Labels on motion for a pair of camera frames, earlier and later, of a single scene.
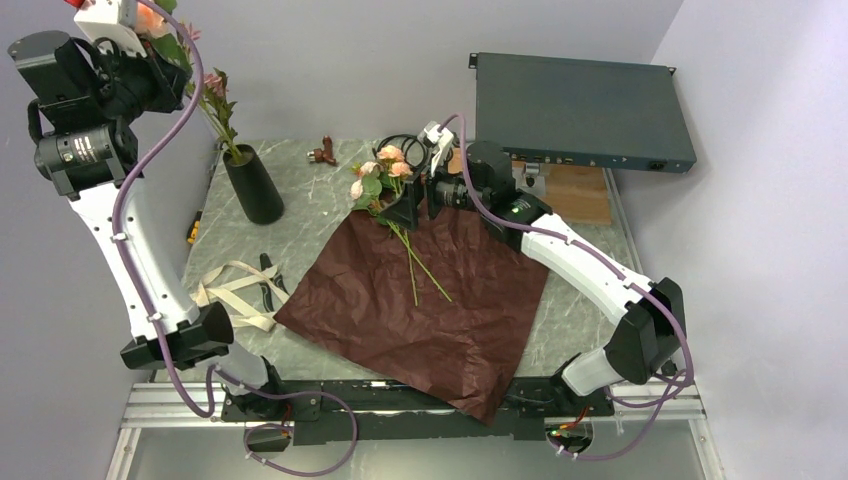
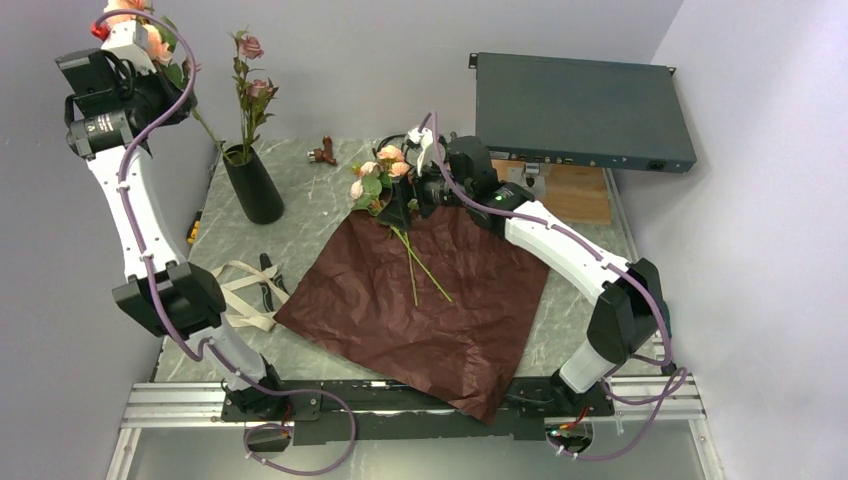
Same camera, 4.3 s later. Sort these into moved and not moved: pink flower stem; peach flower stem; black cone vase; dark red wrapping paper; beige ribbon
Moved: peach flower stem; pink flower stem
Not moved: black cone vase; dark red wrapping paper; beige ribbon
